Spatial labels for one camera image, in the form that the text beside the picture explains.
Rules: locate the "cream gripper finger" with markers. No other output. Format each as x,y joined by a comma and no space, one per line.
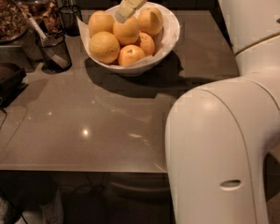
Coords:
127,8

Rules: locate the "orange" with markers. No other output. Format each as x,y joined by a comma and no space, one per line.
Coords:
104,47
146,43
150,20
100,21
127,33
130,54

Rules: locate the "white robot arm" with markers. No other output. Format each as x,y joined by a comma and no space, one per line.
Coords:
217,135

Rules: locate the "white ceramic bowl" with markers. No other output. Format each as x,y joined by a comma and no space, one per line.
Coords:
166,44

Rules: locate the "black mesh cup far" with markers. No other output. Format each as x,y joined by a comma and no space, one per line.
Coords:
69,16

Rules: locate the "black mesh cup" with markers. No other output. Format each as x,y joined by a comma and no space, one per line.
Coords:
54,51
69,16

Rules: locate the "glass jar of dried fruit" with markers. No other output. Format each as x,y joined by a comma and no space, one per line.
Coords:
43,10

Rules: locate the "black mesh cup near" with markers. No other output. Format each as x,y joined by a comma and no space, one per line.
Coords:
54,51

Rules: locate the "metal serving scoop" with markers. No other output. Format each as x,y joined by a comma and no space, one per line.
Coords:
38,26

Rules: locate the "glass jar of nuts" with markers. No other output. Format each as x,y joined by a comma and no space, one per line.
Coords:
12,23

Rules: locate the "black device on left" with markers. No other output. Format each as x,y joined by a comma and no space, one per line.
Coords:
11,78

